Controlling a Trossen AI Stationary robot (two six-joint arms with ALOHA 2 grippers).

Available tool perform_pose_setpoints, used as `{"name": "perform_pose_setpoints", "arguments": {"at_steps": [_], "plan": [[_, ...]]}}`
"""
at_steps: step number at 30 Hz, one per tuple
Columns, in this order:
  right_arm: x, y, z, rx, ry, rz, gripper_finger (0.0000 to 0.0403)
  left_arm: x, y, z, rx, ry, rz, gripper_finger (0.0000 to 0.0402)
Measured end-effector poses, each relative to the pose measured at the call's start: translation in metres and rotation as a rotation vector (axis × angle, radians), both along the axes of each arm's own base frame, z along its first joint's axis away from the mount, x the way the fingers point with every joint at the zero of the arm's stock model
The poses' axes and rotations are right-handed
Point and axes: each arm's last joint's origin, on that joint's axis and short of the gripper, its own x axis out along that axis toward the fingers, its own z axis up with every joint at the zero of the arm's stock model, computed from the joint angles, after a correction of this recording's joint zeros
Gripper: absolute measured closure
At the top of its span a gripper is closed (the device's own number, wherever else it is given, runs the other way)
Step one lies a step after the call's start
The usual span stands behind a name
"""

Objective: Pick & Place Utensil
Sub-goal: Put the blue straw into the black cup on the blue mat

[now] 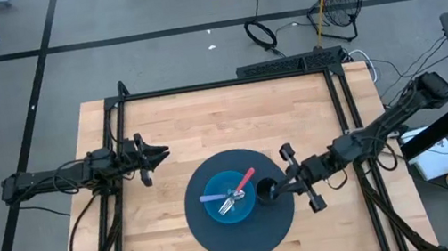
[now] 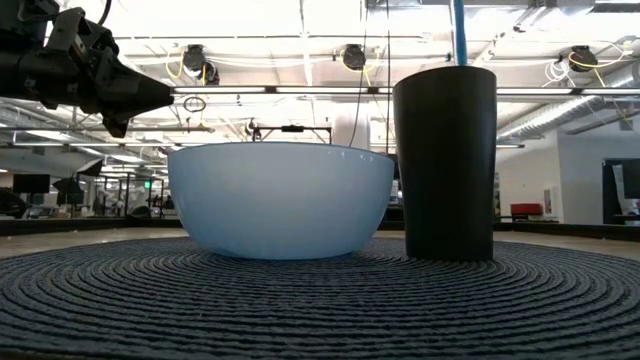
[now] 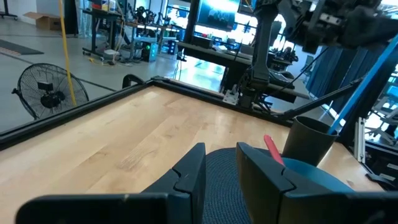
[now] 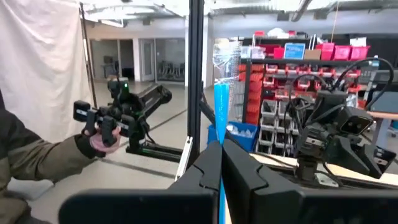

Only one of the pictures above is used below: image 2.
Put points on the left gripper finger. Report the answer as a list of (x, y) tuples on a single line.
[(130, 95), (119, 127)]

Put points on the light blue plastic bowl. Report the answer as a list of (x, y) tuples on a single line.
[(280, 200)]

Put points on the tall black cup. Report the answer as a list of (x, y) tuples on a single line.
[(445, 165)]

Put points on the black monitor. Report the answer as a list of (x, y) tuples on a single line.
[(31, 183)]

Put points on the round dark woven placemat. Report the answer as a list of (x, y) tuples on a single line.
[(320, 310)]

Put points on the red box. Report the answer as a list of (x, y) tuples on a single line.
[(526, 209)]

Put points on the black table frame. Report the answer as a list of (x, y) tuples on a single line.
[(100, 226)]

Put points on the black background station frame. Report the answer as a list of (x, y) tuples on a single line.
[(292, 129)]

